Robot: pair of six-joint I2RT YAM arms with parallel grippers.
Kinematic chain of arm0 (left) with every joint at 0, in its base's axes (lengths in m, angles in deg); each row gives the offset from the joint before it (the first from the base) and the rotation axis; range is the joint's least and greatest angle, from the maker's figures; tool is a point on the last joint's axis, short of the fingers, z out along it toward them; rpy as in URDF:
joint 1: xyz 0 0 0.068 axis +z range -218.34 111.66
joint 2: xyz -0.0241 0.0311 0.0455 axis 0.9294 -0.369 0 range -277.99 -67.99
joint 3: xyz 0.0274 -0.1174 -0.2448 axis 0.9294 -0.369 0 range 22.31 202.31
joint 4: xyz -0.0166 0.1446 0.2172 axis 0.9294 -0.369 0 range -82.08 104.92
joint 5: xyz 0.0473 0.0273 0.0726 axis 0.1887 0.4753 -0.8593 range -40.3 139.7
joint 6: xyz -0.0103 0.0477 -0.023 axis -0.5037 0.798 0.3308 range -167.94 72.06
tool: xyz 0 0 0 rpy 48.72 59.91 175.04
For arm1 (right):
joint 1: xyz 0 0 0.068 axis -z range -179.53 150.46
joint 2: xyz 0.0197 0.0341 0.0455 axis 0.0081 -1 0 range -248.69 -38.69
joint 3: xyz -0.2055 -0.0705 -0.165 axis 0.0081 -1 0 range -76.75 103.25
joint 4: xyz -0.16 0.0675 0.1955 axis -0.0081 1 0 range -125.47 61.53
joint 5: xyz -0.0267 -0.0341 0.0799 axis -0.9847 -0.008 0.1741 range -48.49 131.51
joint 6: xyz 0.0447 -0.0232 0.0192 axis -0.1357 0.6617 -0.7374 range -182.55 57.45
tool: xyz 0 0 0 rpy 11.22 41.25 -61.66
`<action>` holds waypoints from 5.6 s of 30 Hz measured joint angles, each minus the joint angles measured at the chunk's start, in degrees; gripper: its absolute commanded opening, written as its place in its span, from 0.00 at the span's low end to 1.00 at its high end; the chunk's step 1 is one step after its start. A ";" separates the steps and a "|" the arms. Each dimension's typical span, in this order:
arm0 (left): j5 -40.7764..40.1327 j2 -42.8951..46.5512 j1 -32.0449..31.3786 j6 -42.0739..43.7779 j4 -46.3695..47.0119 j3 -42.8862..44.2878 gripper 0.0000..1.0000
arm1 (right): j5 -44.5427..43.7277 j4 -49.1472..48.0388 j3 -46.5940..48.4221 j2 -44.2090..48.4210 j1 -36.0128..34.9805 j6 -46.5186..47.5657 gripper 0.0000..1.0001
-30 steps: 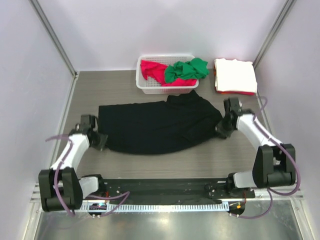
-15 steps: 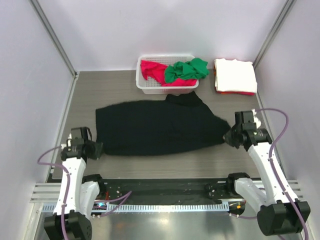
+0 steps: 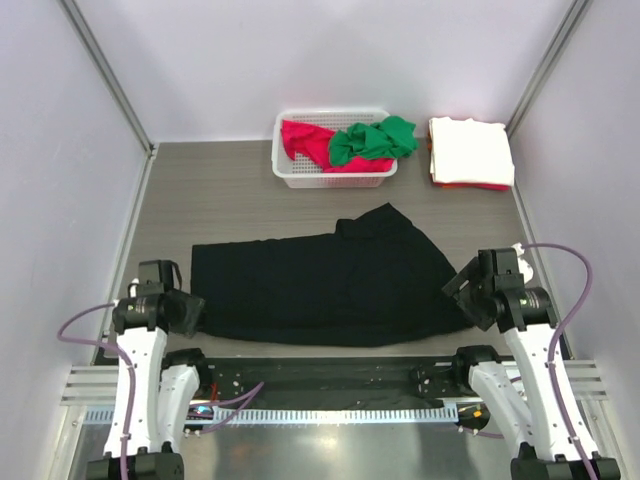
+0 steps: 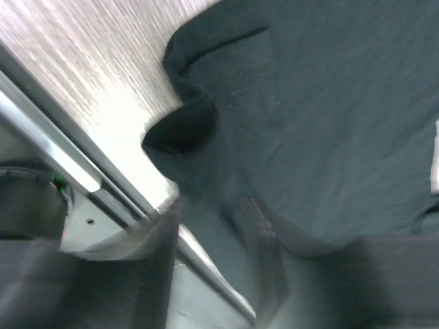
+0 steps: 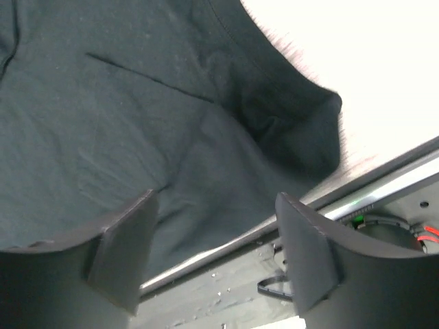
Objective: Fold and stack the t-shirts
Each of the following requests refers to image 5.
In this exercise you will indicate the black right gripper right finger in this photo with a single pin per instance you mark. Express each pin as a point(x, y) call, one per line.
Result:
point(342, 278)

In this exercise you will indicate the black t shirt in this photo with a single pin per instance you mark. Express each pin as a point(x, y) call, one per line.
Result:
point(103, 100)

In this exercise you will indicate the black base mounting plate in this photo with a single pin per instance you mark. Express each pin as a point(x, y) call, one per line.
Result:
point(223, 294)

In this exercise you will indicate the aluminium front rail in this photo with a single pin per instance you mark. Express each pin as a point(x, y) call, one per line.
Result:
point(404, 171)

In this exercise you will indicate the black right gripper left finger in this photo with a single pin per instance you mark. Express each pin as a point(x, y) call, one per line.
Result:
point(87, 278)

